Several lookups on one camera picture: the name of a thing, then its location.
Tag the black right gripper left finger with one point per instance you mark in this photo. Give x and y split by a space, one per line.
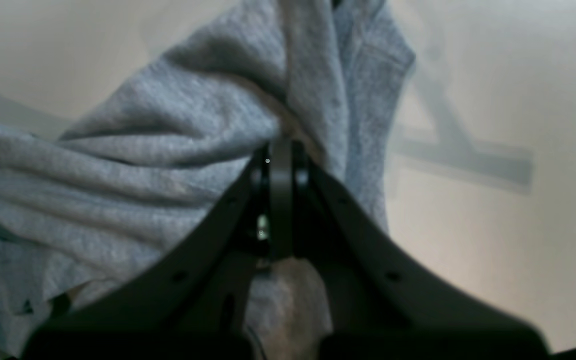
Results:
188 306

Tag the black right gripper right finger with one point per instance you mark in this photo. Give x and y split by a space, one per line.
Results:
383 305

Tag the grey T-shirt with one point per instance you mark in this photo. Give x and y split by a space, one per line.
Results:
126 183

